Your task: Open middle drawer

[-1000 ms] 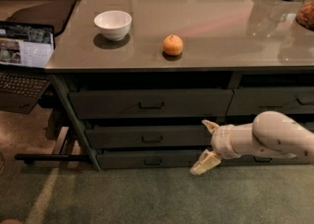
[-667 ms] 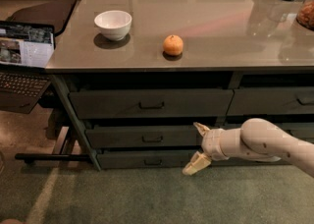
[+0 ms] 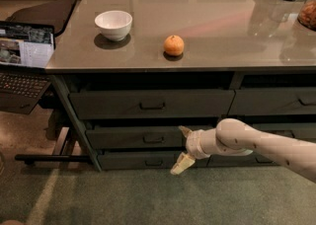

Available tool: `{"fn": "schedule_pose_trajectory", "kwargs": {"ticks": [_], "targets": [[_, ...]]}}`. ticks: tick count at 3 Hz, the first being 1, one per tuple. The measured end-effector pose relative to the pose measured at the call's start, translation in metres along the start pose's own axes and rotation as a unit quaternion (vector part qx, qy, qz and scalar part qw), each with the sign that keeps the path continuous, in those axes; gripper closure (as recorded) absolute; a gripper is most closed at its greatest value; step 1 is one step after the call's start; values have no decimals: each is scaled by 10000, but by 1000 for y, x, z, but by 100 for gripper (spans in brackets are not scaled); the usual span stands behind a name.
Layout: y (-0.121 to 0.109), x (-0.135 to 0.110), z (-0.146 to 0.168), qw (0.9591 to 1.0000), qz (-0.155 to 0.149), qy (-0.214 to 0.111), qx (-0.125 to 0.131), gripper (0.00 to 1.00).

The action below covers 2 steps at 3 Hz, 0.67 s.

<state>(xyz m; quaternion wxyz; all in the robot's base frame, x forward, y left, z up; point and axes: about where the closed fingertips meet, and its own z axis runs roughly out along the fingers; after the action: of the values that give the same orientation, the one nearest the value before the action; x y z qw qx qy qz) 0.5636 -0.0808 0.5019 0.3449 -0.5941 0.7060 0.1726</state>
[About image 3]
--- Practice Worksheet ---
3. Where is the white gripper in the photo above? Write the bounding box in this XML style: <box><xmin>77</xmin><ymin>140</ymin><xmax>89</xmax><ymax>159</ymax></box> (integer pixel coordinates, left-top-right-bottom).
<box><xmin>170</xmin><ymin>125</ymin><xmax>210</xmax><ymax>175</ymax></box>

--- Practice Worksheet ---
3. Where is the open black laptop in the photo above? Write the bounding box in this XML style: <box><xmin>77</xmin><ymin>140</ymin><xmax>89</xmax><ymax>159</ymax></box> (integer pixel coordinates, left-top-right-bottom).
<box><xmin>0</xmin><ymin>21</ymin><xmax>55</xmax><ymax>114</ymax></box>

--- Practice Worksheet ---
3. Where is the orange fruit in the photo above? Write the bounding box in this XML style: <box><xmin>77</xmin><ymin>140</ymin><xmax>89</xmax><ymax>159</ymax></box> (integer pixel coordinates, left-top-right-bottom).
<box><xmin>164</xmin><ymin>36</ymin><xmax>185</xmax><ymax>56</ymax></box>

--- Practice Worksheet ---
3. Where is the white ceramic bowl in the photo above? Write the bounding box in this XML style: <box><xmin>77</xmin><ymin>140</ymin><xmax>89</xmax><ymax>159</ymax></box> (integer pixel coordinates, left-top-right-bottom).
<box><xmin>95</xmin><ymin>10</ymin><xmax>133</xmax><ymax>41</ymax></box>

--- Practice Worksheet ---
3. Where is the black metal bar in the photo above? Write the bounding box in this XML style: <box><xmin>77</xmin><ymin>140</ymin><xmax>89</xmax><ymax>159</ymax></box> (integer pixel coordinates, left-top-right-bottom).
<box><xmin>15</xmin><ymin>154</ymin><xmax>92</xmax><ymax>165</ymax></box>

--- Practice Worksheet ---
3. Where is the grey cabinet frame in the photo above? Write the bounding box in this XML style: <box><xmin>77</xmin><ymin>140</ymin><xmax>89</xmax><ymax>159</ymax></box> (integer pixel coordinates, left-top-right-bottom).
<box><xmin>54</xmin><ymin>71</ymin><xmax>316</xmax><ymax>170</ymax></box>

